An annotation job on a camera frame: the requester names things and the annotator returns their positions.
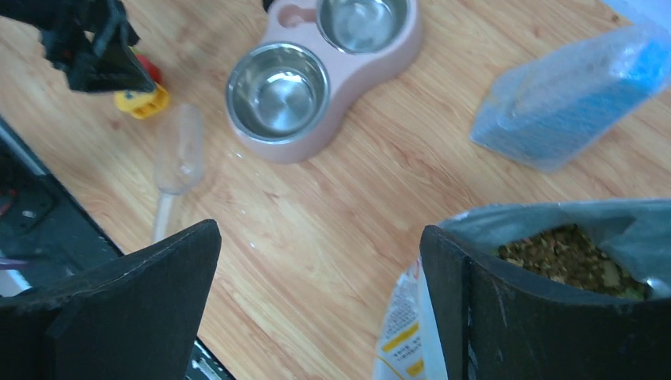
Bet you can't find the brown pet food kibble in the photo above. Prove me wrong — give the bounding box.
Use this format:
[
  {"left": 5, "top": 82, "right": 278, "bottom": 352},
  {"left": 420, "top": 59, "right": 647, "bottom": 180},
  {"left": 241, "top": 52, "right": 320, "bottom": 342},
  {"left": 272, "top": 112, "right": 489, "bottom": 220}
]
[{"left": 495, "top": 225, "right": 648, "bottom": 301}]

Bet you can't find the steel bowl near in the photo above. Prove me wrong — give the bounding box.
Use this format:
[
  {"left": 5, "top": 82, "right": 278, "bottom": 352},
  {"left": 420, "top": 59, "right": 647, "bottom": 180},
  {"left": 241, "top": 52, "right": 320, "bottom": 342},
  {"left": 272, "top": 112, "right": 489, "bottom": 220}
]
[{"left": 225, "top": 41, "right": 331, "bottom": 144}]

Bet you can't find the cat food bag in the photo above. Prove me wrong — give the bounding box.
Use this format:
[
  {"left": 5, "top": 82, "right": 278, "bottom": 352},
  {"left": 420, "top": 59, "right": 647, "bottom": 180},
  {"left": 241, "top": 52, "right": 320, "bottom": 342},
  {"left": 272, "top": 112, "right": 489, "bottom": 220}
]
[{"left": 373, "top": 199, "right": 670, "bottom": 379}]

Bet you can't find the red toy block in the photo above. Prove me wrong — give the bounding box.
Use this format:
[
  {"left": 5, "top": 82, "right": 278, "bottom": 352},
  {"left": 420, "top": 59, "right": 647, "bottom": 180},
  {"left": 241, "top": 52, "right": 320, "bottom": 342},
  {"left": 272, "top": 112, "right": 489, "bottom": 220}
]
[{"left": 133, "top": 50, "right": 162, "bottom": 84}]

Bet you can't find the clear plastic food scoop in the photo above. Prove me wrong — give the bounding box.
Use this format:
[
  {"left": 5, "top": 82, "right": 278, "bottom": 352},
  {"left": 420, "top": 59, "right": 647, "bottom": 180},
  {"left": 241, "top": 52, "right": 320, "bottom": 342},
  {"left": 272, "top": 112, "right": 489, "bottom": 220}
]
[{"left": 152, "top": 103, "right": 205, "bottom": 243}]

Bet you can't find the yellow traffic light block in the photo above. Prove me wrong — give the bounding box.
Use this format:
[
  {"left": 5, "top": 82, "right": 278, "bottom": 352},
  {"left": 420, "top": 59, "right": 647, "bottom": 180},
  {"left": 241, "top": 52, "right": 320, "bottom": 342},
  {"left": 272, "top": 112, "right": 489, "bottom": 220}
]
[{"left": 114, "top": 83, "right": 170, "bottom": 120}]

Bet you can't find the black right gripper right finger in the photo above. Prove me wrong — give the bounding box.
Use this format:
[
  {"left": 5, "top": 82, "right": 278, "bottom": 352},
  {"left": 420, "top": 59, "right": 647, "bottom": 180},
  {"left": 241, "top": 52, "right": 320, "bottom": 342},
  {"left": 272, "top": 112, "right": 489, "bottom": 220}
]
[{"left": 419, "top": 226, "right": 670, "bottom": 379}]

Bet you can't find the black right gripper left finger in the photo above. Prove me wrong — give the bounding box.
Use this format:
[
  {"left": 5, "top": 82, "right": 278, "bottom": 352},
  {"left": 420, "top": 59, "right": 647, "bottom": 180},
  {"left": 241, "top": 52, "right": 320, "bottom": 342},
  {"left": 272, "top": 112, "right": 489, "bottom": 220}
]
[{"left": 1, "top": 219, "right": 222, "bottom": 379}]

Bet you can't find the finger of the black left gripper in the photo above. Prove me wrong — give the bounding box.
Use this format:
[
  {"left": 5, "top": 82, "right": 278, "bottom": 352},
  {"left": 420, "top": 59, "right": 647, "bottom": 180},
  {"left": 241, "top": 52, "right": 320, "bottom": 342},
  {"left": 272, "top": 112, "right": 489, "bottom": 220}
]
[{"left": 41, "top": 0, "right": 156, "bottom": 93}]

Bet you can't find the blue item in bubble wrap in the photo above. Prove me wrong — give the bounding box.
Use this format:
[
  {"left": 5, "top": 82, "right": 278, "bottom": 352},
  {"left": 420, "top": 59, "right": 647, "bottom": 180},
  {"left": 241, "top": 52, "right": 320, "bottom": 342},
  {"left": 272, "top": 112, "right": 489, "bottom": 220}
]
[{"left": 470, "top": 25, "right": 670, "bottom": 172}]

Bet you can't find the pink double bowl feeder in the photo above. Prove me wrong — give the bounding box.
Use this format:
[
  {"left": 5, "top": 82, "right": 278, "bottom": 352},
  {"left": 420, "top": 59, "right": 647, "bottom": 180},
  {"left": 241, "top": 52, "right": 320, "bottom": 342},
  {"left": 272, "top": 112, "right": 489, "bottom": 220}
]
[{"left": 226, "top": 1, "right": 423, "bottom": 164}]

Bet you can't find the steel bowl far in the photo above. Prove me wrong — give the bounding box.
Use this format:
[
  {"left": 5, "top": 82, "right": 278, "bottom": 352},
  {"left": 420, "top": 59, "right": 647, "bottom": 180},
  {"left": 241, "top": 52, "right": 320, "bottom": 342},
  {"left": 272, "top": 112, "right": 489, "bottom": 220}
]
[{"left": 317, "top": 0, "right": 410, "bottom": 55}]

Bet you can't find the steel bowl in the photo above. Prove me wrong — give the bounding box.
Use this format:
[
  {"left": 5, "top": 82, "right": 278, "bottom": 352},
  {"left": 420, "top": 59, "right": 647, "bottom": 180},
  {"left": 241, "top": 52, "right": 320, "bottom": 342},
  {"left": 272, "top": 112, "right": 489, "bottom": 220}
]
[
  {"left": 317, "top": 0, "right": 410, "bottom": 55},
  {"left": 225, "top": 41, "right": 331, "bottom": 144}
]

